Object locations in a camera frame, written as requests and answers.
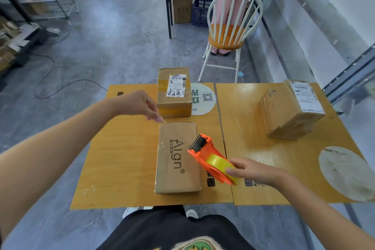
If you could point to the person's left hand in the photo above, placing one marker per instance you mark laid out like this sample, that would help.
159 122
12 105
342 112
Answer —
134 103

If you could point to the person's right hand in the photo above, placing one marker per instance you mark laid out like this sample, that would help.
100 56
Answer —
257 173

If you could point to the person's right thumb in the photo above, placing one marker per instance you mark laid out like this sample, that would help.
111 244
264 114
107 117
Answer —
234 172

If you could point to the person's left fingers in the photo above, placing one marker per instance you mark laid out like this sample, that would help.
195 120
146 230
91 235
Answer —
155 115

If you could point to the yellow tape roll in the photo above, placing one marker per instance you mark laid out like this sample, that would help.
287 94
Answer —
218 163

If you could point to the orange tape dispenser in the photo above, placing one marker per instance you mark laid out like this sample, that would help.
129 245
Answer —
205 148

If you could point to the person's left forearm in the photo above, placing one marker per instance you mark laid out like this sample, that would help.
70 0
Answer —
52 153

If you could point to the person's right forearm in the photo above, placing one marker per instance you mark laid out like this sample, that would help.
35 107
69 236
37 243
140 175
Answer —
322 208

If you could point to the handwritten label cardboard box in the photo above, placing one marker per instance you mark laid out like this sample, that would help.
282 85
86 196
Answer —
172 103

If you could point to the printed brown cardboard box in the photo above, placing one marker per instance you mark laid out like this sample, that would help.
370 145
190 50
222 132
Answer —
177 159

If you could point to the round white printed sticker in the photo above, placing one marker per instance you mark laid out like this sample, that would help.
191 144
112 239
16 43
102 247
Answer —
203 100

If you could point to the person's white shoe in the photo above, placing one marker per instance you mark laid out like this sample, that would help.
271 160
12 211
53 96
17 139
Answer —
192 214
134 211

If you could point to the taped cardboard box white label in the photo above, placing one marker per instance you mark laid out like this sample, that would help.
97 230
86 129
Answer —
284 115

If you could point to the person's black printed shirt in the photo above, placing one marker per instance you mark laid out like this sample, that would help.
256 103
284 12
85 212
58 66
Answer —
175 229

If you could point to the blue paper scrap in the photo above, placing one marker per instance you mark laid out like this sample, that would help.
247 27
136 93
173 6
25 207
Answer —
240 74

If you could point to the white chair orange seat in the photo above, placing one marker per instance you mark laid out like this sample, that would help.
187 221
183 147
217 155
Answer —
224 37

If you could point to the flat brown cardboard box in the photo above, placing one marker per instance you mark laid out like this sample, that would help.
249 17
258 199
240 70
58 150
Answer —
182 6

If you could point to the blue plastic crate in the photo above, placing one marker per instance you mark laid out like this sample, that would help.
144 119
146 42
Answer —
199 12

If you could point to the round white worn sticker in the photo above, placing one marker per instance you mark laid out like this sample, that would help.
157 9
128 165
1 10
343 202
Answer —
348 173

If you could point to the white folding table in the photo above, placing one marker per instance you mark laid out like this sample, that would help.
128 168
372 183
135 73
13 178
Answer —
168 0

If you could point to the pile of cardboard scraps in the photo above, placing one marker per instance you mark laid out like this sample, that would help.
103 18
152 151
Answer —
14 41

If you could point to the grey metal rail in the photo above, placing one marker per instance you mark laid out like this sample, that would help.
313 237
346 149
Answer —
351 72

